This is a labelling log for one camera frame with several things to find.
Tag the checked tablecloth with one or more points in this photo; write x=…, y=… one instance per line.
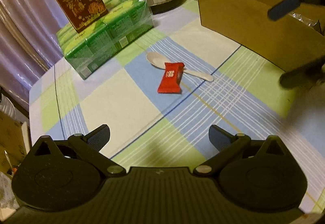
x=150, y=129

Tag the silver green foil bag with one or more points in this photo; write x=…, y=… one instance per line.
x=316, y=25

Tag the red candy wrapper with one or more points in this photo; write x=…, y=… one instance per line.
x=170, y=83

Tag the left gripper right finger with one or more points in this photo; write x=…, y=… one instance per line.
x=229, y=147

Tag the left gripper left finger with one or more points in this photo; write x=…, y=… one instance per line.
x=87, y=147

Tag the purple curtain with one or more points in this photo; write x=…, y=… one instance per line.
x=29, y=45

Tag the green tissue pack bundle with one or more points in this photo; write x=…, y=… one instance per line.
x=88, y=50

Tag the brown cardboard box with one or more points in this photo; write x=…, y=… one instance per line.
x=288, y=43

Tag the bags beside table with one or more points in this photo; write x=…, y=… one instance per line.
x=15, y=144

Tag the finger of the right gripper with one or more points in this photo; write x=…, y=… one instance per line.
x=282, y=9
x=307, y=75

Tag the white plastic spoon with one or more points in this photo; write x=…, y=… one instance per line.
x=158, y=60

